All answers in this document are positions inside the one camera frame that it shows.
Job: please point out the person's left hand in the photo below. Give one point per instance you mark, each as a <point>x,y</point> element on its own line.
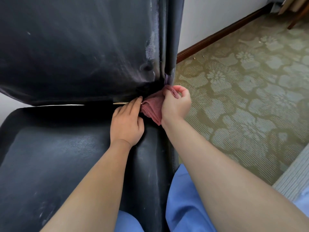
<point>126,125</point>

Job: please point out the dark wooden baseboard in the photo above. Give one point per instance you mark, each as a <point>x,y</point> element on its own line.
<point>217,34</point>

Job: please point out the person's left forearm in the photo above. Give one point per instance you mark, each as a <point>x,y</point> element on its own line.
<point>96,190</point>

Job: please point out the blue trousers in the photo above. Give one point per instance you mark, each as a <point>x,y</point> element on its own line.
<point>183,205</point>

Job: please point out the person's right forearm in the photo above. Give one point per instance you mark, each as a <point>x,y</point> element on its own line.
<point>229,190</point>

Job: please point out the grey curtain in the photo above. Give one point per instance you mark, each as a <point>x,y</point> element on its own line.
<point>276,3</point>

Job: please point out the pink cleaning cloth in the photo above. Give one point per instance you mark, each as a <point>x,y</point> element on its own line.
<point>153,108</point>

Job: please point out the wooden furniture leg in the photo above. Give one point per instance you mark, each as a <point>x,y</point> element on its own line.
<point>298,18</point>

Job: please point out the brown curtain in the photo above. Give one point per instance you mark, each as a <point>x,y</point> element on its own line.
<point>294,3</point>

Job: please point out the person's right hand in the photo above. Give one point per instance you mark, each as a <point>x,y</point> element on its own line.
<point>176,108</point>

